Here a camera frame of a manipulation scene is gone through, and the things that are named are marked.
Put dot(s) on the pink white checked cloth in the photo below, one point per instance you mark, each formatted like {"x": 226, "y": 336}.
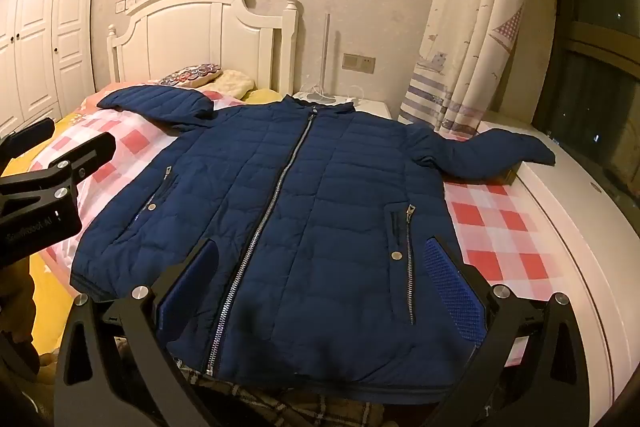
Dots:
{"x": 492, "y": 222}

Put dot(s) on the white window ledge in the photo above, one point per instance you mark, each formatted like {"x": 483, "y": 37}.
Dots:
{"x": 585, "y": 227}

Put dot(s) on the dark window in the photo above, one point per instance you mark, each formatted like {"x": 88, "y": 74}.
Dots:
{"x": 600, "y": 57}

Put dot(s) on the plaid cloth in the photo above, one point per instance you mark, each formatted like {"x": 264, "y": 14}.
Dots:
{"x": 280, "y": 409}

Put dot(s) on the yellow bed sheet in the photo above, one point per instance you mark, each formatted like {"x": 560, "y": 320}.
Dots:
{"x": 47, "y": 287}

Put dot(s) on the white wardrobe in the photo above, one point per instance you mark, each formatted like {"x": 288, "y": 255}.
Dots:
{"x": 45, "y": 32}

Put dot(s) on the gold wall socket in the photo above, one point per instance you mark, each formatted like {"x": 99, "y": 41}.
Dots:
{"x": 358, "y": 63}

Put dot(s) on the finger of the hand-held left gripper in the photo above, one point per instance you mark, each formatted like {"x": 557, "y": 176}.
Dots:
{"x": 30, "y": 131}
{"x": 82, "y": 154}

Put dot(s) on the white nightstand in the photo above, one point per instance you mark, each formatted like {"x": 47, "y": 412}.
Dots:
{"x": 372, "y": 109}

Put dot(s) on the boat print curtain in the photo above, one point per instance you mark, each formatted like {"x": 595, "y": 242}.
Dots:
{"x": 475, "y": 22}

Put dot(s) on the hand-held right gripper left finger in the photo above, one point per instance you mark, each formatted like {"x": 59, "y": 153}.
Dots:
{"x": 194, "y": 279}

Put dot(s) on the wall light switch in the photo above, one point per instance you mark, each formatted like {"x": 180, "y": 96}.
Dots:
{"x": 125, "y": 6}

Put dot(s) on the blue padded zip jacket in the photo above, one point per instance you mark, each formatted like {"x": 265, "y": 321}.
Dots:
{"x": 310, "y": 207}

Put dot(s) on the embroidered floral pillow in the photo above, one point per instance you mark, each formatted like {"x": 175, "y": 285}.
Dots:
{"x": 192, "y": 74}

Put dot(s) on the pale yellow pillow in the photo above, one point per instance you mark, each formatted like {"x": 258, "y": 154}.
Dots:
{"x": 232, "y": 83}

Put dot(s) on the white wooden bed headboard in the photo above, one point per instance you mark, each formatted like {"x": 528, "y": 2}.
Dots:
{"x": 200, "y": 32}

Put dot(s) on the white desk lamp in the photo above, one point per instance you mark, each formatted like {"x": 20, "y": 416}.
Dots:
{"x": 326, "y": 57}

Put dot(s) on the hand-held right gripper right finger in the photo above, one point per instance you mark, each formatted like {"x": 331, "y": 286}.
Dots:
{"x": 450, "y": 292}

